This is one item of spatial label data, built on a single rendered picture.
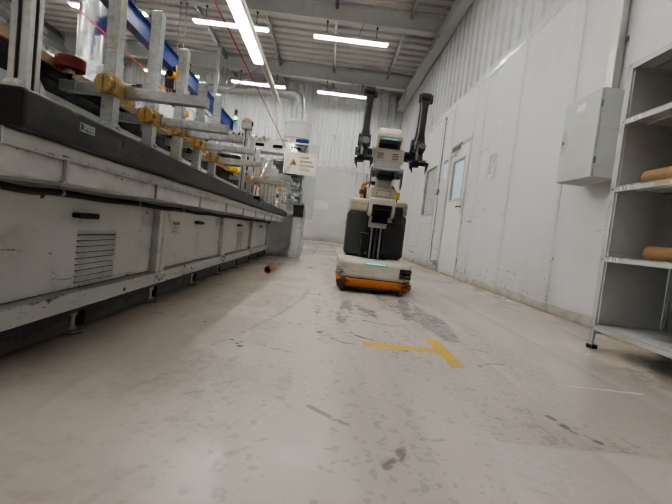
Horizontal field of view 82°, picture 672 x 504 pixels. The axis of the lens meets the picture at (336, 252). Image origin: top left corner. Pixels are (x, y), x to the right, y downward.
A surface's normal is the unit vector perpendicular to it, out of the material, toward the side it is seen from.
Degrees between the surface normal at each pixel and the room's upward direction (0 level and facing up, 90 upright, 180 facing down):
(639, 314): 90
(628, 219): 90
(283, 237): 90
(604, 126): 90
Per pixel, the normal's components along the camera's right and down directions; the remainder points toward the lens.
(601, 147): 0.03, 0.06
